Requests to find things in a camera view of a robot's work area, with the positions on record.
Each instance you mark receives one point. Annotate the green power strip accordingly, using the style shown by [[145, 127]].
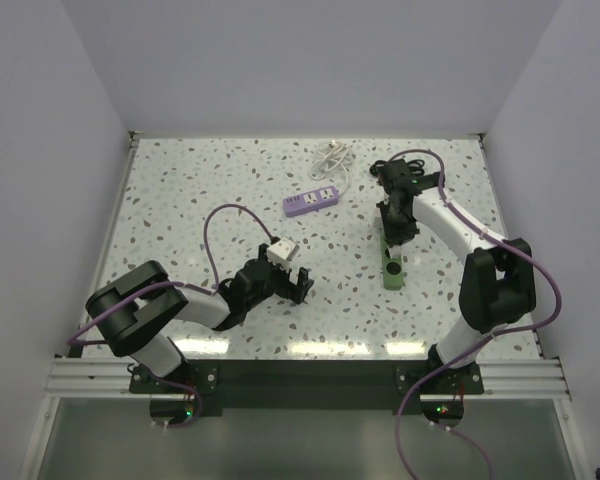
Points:
[[392, 269]]

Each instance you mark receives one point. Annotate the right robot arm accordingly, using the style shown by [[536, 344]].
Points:
[[497, 287]]

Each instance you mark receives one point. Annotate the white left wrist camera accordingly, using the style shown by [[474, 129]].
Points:
[[283, 250]]

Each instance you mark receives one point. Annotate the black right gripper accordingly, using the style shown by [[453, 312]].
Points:
[[399, 236]]

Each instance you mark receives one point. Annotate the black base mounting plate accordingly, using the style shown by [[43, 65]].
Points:
[[208, 387]]

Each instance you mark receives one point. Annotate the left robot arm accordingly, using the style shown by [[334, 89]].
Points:
[[131, 312]]

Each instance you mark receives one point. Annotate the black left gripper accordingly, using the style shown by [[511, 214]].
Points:
[[290, 289]]

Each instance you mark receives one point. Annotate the white charger plug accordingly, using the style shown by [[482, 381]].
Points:
[[394, 252], [379, 216]]

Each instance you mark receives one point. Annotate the purple power strip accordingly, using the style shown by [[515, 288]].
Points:
[[312, 201]]

